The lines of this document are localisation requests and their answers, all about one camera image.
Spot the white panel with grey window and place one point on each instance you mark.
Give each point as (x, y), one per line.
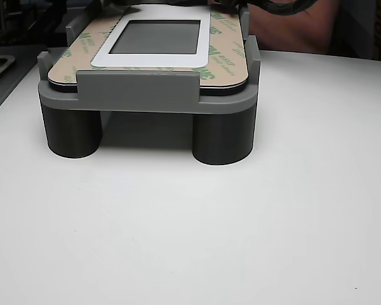
(206, 38)

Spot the tan 3M protective film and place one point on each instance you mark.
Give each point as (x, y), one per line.
(228, 47)

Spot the person forearm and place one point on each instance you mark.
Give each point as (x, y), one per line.
(289, 31)

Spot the grey metal plate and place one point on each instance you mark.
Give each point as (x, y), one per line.
(19, 63)

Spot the black background equipment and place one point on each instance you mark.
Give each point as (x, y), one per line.
(28, 19)

